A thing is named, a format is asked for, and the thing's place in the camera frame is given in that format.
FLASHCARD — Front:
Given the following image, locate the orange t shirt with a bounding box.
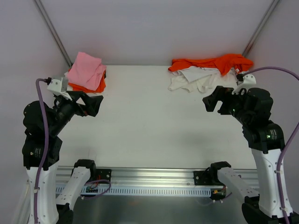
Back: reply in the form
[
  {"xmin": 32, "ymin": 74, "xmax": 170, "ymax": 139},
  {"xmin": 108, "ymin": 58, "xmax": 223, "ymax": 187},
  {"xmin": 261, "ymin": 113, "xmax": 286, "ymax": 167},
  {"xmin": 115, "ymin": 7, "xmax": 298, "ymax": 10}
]
[
  {"xmin": 68, "ymin": 70, "xmax": 106, "ymax": 93},
  {"xmin": 168, "ymin": 54, "xmax": 254, "ymax": 76}
]

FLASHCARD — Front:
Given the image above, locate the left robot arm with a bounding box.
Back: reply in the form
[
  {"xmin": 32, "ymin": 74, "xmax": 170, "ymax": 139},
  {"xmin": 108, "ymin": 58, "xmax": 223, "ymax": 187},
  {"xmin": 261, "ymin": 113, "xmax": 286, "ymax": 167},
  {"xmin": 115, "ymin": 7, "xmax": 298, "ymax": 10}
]
[{"xmin": 22, "ymin": 91, "xmax": 103, "ymax": 224}]

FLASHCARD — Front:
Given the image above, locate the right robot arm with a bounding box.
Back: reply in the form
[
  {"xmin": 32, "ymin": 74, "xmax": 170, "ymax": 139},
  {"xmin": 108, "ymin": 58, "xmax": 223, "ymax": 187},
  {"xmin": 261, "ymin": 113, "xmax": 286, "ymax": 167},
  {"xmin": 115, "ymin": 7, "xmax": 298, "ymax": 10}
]
[{"xmin": 203, "ymin": 86, "xmax": 299, "ymax": 224}]

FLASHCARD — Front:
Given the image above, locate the folded orange t shirt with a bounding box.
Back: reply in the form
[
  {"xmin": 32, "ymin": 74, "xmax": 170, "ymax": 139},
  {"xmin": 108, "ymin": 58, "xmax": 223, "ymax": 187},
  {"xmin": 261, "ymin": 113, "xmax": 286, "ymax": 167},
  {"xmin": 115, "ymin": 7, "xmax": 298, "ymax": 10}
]
[{"xmin": 68, "ymin": 70, "xmax": 106, "ymax": 93}]

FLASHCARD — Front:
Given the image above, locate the folded white t shirt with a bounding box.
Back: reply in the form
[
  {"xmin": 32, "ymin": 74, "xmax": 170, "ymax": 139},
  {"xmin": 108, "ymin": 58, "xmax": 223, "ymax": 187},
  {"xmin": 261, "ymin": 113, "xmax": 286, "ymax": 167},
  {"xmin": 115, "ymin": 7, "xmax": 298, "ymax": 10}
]
[{"xmin": 64, "ymin": 71, "xmax": 99, "ymax": 95}]

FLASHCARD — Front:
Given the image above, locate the crumpled white t shirt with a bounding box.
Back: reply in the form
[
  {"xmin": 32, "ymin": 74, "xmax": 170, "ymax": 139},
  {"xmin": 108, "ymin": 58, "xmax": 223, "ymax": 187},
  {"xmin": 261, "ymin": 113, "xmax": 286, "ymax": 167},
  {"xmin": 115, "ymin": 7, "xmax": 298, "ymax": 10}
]
[{"xmin": 168, "ymin": 66, "xmax": 237, "ymax": 93}]

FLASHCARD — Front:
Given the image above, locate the folded pink t shirt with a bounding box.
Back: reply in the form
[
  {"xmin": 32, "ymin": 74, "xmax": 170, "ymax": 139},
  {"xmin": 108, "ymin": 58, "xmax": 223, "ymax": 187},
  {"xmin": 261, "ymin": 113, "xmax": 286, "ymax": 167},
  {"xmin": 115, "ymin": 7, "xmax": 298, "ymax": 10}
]
[{"xmin": 67, "ymin": 52, "xmax": 107, "ymax": 91}]

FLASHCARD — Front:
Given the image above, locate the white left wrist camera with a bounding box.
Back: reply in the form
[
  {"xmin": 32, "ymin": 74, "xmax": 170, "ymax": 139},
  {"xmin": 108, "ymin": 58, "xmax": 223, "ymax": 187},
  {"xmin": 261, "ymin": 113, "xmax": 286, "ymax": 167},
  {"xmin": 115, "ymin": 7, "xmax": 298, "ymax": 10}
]
[{"xmin": 47, "ymin": 77, "xmax": 72, "ymax": 100}]

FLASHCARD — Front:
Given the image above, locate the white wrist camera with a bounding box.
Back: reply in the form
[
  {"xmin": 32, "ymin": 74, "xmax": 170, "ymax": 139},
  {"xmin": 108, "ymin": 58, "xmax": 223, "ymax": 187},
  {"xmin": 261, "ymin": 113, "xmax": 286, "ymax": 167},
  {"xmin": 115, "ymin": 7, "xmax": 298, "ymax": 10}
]
[
  {"xmin": 47, "ymin": 77, "xmax": 72, "ymax": 100},
  {"xmin": 232, "ymin": 73, "xmax": 256, "ymax": 95}
]

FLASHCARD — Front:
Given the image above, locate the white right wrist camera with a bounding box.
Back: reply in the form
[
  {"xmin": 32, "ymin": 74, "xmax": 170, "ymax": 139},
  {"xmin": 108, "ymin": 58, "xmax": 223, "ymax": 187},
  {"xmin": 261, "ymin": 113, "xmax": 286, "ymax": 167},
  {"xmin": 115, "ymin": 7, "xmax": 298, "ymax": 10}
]
[{"xmin": 232, "ymin": 73, "xmax": 256, "ymax": 95}]

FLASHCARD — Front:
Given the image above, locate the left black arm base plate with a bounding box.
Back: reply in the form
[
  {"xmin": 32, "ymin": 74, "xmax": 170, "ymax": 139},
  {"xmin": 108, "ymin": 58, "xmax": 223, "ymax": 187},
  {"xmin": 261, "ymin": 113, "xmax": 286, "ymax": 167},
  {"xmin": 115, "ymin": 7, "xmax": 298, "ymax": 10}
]
[{"xmin": 95, "ymin": 168, "xmax": 112, "ymax": 181}]

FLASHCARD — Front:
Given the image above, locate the aluminium mounting rail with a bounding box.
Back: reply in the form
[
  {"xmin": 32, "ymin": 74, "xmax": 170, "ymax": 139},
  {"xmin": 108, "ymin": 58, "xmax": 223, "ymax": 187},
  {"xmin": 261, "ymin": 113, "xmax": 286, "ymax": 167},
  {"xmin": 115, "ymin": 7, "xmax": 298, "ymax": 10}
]
[{"xmin": 56, "ymin": 166, "xmax": 259, "ymax": 189}]

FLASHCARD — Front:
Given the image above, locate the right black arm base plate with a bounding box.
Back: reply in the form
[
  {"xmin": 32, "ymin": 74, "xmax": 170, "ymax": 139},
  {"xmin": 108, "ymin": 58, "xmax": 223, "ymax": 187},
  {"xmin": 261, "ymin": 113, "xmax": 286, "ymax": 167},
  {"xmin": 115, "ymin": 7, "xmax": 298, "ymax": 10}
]
[{"xmin": 193, "ymin": 170, "xmax": 221, "ymax": 186}]

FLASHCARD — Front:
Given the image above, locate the right corner frame post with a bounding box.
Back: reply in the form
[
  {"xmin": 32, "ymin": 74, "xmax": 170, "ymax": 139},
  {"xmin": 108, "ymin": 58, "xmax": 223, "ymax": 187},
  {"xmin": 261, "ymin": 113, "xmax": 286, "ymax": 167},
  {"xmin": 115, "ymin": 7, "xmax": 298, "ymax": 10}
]
[{"xmin": 242, "ymin": 0, "xmax": 281, "ymax": 57}]

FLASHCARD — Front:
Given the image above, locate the white slotted cable duct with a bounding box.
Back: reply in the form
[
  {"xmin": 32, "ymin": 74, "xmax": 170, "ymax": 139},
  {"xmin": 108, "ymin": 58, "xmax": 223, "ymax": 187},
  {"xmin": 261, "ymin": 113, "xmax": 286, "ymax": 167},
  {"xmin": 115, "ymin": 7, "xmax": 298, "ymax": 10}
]
[{"xmin": 56, "ymin": 184, "xmax": 211, "ymax": 197}]

